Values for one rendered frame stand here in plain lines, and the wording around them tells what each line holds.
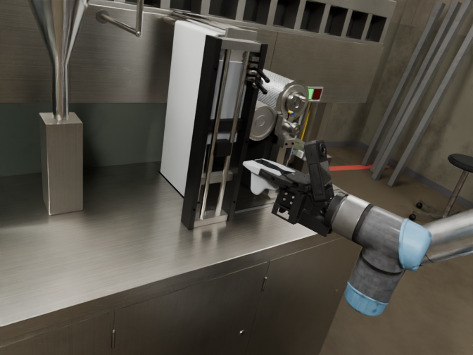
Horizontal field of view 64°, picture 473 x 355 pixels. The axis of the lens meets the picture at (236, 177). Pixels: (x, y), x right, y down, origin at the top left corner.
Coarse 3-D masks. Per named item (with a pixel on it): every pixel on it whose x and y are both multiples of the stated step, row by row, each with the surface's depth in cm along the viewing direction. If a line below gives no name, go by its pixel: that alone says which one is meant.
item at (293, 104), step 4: (292, 92) 126; (296, 92) 126; (300, 92) 126; (288, 96) 126; (292, 96) 125; (296, 96) 126; (304, 96) 128; (288, 100) 126; (292, 100) 126; (296, 100) 127; (300, 100) 128; (288, 104) 126; (292, 104) 127; (296, 104) 128; (300, 104) 129; (288, 108) 127; (292, 108) 128; (296, 108) 129; (300, 108) 130; (296, 112) 130
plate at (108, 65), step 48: (0, 0) 98; (0, 48) 103; (96, 48) 117; (144, 48) 125; (288, 48) 160; (336, 48) 177; (0, 96) 108; (48, 96) 115; (96, 96) 124; (144, 96) 133; (336, 96) 192
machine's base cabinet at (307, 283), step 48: (336, 240) 137; (192, 288) 102; (240, 288) 116; (288, 288) 132; (336, 288) 155; (48, 336) 82; (96, 336) 90; (144, 336) 100; (192, 336) 113; (240, 336) 129; (288, 336) 150
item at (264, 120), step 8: (256, 104) 124; (264, 104) 124; (256, 112) 123; (264, 112) 125; (272, 112) 126; (256, 120) 124; (264, 120) 126; (272, 120) 129; (256, 128) 126; (264, 128) 128; (272, 128) 130; (256, 136) 128; (264, 136) 129
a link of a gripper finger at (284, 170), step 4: (256, 160) 80; (260, 160) 79; (264, 160) 79; (264, 164) 79; (268, 164) 78; (272, 164) 77; (276, 164) 78; (280, 164) 79; (272, 168) 78; (276, 168) 77; (280, 168) 76; (284, 168) 76; (288, 168) 77; (280, 172) 76; (284, 172) 75; (288, 172) 76; (292, 172) 76
